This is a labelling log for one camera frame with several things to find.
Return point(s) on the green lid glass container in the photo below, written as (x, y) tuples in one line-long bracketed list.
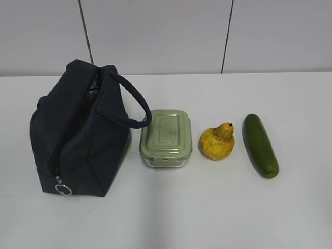
[(167, 141)]

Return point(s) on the yellow pear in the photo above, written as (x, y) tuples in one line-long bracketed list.
[(217, 143)]

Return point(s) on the dark blue lunch bag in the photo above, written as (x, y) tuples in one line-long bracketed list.
[(80, 130)]

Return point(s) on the green cucumber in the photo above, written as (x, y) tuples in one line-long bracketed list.
[(258, 147)]

